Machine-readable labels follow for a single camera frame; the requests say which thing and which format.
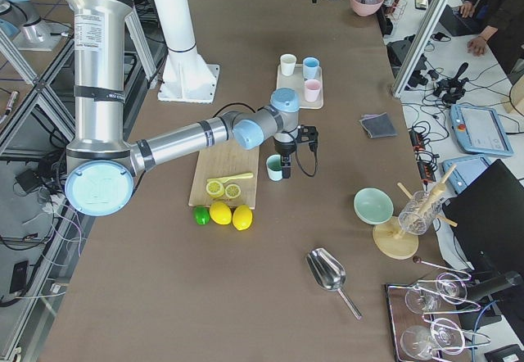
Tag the green cup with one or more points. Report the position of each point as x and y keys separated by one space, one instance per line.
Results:
x=274 y=167

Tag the blue cup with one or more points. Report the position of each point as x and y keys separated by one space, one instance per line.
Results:
x=310 y=67

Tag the cream white cup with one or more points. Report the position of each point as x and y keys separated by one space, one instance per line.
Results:
x=287 y=64

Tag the pink cup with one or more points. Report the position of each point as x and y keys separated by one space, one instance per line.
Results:
x=312 y=89

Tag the third robot base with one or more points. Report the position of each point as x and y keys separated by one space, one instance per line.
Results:
x=25 y=27

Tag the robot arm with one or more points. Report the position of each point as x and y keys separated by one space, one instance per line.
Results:
x=101 y=165

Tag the cream rectangular tray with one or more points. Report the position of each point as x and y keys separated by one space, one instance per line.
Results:
x=296 y=82

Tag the wine glass rack tray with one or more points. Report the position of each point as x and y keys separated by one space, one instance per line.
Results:
x=424 y=319

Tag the lemon half slice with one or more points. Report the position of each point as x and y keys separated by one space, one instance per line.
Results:
x=215 y=188
x=232 y=191

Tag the pink bowl with ice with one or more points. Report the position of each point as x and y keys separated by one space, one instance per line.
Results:
x=365 y=7

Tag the yellow plastic knife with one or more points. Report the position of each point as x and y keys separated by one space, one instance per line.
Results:
x=225 y=179

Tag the whole lemon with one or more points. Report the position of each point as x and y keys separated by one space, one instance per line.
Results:
x=242 y=218
x=220 y=213

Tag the green bowl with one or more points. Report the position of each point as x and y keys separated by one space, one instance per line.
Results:
x=373 y=206

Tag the green lime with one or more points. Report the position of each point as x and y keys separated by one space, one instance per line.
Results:
x=201 y=215

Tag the grey folded cloth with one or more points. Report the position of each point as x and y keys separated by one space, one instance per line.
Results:
x=378 y=125

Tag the metal scoop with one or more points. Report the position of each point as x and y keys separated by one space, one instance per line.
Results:
x=330 y=274

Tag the wooden stand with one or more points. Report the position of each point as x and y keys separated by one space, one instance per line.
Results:
x=396 y=243

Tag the clear glass on stand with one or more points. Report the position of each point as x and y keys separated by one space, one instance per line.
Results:
x=417 y=215

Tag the seated person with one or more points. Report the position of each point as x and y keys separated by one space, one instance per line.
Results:
x=502 y=30

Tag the blue teach pendant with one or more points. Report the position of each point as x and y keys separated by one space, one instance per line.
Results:
x=479 y=130

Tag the black monitor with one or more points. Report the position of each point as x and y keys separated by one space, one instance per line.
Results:
x=489 y=213

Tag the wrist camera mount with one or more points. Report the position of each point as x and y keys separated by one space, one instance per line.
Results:
x=308 y=135

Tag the aluminium frame post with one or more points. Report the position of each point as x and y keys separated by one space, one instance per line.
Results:
x=428 y=24

